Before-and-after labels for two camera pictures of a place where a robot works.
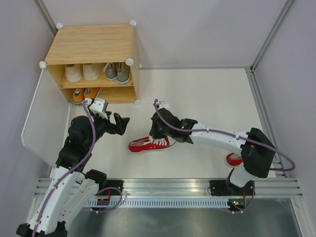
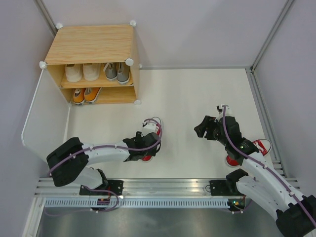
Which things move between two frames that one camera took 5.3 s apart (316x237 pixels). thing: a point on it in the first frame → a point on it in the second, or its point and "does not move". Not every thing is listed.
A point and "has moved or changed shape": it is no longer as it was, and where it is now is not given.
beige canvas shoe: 73,72 does not move
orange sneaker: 78,95 does not move
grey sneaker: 110,71 does not move
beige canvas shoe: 91,71 does not move
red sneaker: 144,144 has moved or changed shape
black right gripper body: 158,132 → 221,138
